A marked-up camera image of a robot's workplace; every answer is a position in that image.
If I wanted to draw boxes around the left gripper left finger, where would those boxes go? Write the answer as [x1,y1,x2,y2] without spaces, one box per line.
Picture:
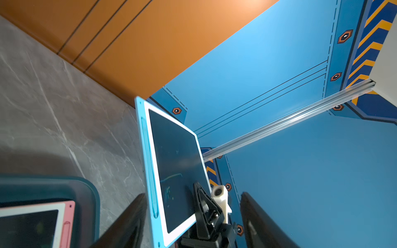
[91,193,147,248]

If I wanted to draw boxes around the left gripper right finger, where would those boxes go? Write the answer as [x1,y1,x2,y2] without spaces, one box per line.
[240,192,298,248]

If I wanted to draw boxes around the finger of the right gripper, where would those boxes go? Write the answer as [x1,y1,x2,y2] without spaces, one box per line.
[193,182,224,240]

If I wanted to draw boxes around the light blue writing tablet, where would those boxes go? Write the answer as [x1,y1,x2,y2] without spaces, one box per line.
[135,97,211,248]

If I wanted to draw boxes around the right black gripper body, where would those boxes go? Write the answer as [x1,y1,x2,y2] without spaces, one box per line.
[179,222,238,248]

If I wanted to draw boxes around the teal storage box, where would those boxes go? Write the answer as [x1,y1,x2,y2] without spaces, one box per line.
[1,174,100,248]

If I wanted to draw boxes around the right aluminium corner post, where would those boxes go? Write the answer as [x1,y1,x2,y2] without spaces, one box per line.
[203,79,376,162]

